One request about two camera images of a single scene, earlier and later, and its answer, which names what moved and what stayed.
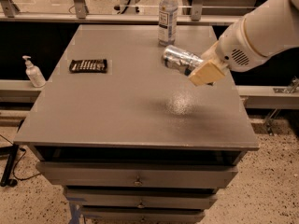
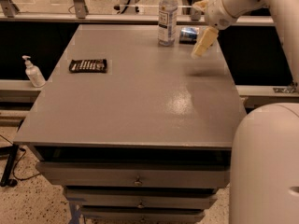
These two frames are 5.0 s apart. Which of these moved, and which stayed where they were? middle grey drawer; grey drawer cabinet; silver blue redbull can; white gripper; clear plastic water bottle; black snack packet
Moved: silver blue redbull can; white gripper
Stayed: middle grey drawer; clear plastic water bottle; black snack packet; grey drawer cabinet
